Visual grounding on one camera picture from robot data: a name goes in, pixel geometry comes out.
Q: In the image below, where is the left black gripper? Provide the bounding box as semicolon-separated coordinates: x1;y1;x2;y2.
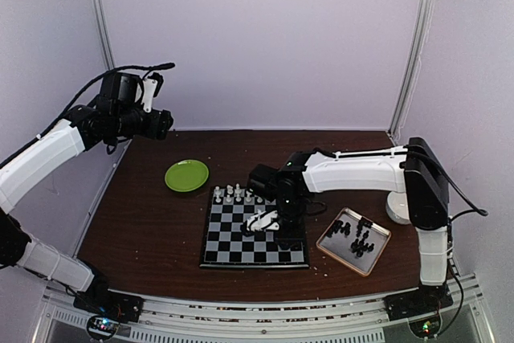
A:
112;106;173;140

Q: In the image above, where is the black white chess board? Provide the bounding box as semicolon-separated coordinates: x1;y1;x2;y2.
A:
199;186;309;269

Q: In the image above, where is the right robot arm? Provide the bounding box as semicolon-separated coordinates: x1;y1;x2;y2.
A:
242;137;451;312

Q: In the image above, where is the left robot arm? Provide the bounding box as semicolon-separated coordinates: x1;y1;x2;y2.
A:
1;104;173;314

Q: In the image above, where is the green plate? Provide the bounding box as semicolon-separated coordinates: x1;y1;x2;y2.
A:
164;160;210;193

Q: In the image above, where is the wooden metal tray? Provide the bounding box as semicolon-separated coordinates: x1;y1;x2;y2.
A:
316;207;392;277

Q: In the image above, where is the white rook piece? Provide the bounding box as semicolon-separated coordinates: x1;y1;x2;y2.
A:
214;186;222;203

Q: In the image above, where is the white bowl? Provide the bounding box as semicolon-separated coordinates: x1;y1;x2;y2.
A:
385;192;410;225

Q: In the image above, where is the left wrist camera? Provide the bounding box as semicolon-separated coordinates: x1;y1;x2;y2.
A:
139;72;164;113

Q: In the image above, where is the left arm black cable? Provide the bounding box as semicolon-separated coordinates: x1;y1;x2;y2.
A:
0;62;176;171

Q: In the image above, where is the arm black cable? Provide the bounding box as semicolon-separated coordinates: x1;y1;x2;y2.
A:
0;62;176;171
409;145;489;320

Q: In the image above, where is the front aluminium rail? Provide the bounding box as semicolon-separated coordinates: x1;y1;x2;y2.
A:
31;272;495;343

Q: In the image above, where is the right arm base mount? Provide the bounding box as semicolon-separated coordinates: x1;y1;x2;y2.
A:
384;291;454;321

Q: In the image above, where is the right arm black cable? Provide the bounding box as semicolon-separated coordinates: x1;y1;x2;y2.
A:
409;145;489;320

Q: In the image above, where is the left aluminium frame post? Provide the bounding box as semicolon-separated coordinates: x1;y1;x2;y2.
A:
91;0;115;70

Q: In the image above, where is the aluminium frame post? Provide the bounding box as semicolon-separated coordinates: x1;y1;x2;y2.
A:
91;0;115;70
388;0;434;143

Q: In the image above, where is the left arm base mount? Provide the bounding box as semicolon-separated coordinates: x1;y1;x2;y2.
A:
73;291;144;323

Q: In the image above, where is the right aluminium frame post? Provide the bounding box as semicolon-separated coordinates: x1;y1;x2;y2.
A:
388;0;434;143

